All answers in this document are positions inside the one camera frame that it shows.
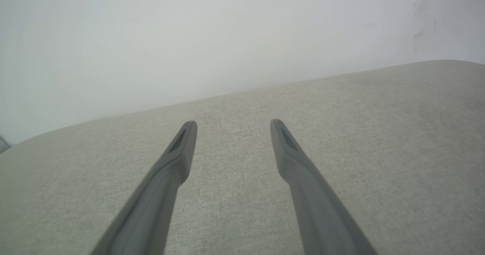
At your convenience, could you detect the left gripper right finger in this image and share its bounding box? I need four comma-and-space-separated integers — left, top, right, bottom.
270, 119, 379, 255

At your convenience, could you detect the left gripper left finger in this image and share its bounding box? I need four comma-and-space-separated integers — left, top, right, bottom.
90, 120, 198, 255

